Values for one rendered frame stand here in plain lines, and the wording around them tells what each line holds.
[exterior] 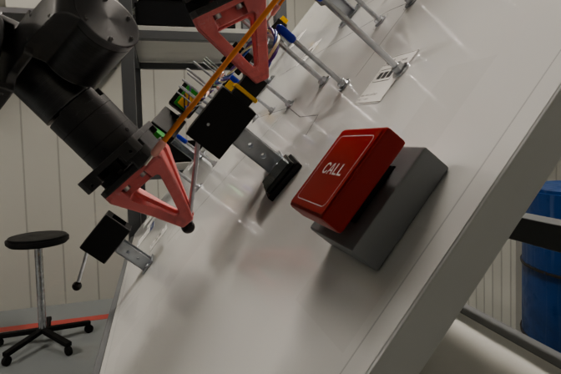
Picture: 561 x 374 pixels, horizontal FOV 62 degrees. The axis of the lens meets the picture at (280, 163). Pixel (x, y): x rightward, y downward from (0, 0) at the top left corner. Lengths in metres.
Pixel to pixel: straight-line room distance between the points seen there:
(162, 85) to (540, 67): 3.38
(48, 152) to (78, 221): 0.53
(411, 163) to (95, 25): 0.28
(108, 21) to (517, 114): 0.31
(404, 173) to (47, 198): 3.44
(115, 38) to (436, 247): 0.30
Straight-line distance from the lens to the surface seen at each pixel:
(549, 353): 0.83
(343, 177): 0.20
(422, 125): 0.27
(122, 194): 0.45
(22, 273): 3.72
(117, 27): 0.41
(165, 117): 1.14
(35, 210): 3.62
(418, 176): 0.21
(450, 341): 0.82
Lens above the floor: 1.12
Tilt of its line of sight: 3 degrees down
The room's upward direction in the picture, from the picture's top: 1 degrees counter-clockwise
